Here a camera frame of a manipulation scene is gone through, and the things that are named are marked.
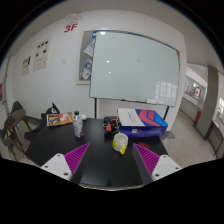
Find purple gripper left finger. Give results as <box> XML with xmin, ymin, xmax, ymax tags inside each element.
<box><xmin>40</xmin><ymin>142</ymin><xmax>91</xmax><ymax>182</ymax></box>

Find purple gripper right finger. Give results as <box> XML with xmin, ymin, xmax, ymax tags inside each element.
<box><xmin>132</xmin><ymin>143</ymin><xmax>183</xmax><ymax>182</ymax></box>

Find clear plastic water bottle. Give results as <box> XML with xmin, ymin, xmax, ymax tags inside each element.
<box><xmin>73</xmin><ymin>110</ymin><xmax>84</xmax><ymax>137</ymax></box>

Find red round lid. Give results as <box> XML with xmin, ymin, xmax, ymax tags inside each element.
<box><xmin>138</xmin><ymin>142</ymin><xmax>149</xmax><ymax>149</ymax></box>

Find white yellow mug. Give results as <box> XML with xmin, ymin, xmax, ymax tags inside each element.
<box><xmin>112</xmin><ymin>133</ymin><xmax>128</xmax><ymax>155</ymax></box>

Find blue white cardboard box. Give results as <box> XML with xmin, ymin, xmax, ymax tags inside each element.
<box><xmin>118</xmin><ymin>108</ymin><xmax>168</xmax><ymax>137</ymax></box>

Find colourful picture book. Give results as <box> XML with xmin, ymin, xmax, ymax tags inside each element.
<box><xmin>47</xmin><ymin>112</ymin><xmax>72</xmax><ymax>127</ymax></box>

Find black red tool pile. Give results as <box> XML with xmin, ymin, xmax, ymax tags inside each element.
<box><xmin>103</xmin><ymin>116</ymin><xmax>120</xmax><ymax>133</ymax></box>

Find black pirate hat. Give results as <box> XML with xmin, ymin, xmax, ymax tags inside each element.
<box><xmin>46</xmin><ymin>104</ymin><xmax>60</xmax><ymax>114</ymax></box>

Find wooden brown chair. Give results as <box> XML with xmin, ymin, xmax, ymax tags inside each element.
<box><xmin>4</xmin><ymin>109</ymin><xmax>31</xmax><ymax>153</ymax></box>

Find large white whiteboard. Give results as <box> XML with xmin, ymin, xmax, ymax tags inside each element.
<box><xmin>90</xmin><ymin>31</ymin><xmax>180</xmax><ymax>106</ymax></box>

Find grey pin notice board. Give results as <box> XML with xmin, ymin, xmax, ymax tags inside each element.
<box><xmin>76</xmin><ymin>30</ymin><xmax>95</xmax><ymax>85</ymax></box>

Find white wall poster small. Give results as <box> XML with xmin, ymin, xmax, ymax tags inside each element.
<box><xmin>22</xmin><ymin>56</ymin><xmax>31</xmax><ymax>75</ymax></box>

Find white wall poster large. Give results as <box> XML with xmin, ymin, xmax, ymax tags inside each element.
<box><xmin>33</xmin><ymin>38</ymin><xmax>51</xmax><ymax>71</ymax></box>

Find red 3F wall sign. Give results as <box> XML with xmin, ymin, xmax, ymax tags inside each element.
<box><xmin>64</xmin><ymin>23</ymin><xmax>78</xmax><ymax>33</ymax></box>

